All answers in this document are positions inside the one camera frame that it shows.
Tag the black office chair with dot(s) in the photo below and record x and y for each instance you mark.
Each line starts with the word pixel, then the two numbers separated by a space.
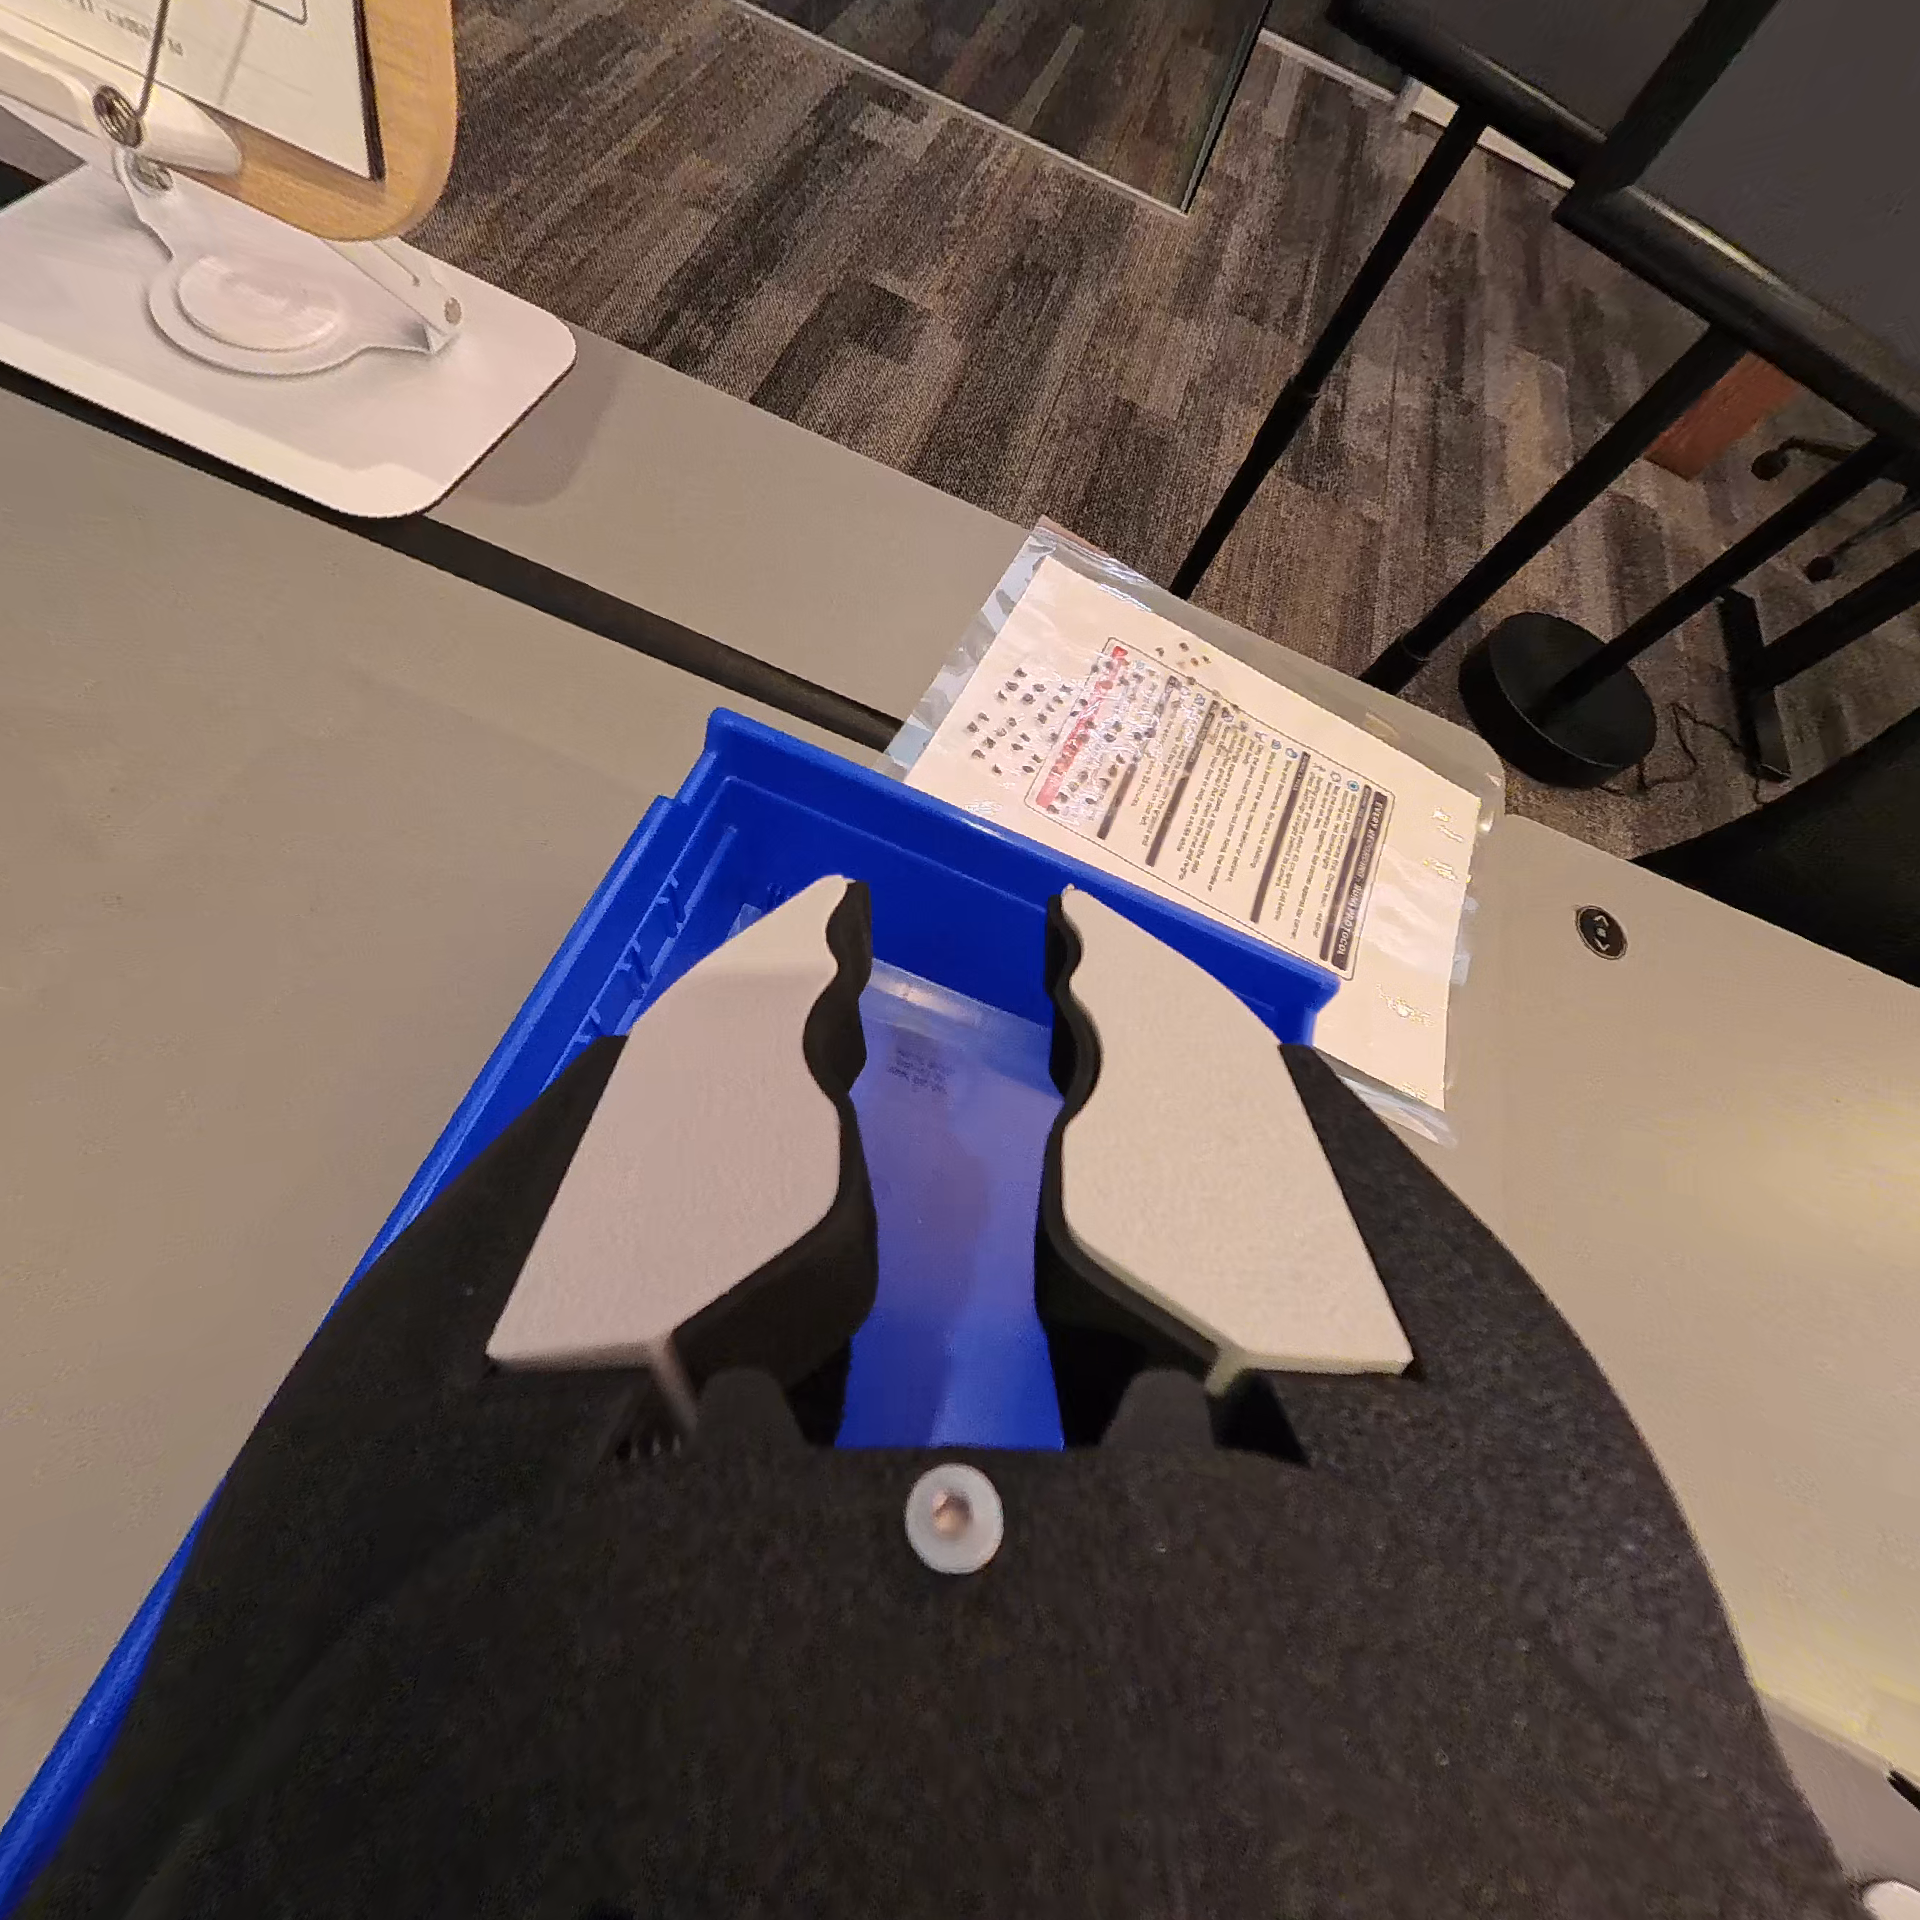
pixel 1800 854

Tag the black round pole base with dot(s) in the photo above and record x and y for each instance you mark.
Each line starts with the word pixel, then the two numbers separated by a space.
pixel 1559 697

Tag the blue plastic bin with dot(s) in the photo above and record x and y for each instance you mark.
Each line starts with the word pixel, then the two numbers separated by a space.
pixel 960 1229

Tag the white paper sheet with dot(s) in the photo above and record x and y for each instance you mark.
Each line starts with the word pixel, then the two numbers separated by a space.
pixel 1200 779

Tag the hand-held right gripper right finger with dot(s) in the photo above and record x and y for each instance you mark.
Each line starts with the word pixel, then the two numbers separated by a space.
pixel 1215 1184

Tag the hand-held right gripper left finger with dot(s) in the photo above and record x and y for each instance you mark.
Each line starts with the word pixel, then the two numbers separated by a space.
pixel 691 1170

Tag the wooden document stand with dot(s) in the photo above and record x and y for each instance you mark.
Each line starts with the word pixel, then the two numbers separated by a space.
pixel 376 404

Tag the printed instruction sheet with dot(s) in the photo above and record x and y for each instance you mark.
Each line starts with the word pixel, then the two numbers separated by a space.
pixel 224 60

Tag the round black desk grommet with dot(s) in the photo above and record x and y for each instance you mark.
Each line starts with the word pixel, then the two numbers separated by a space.
pixel 1603 930

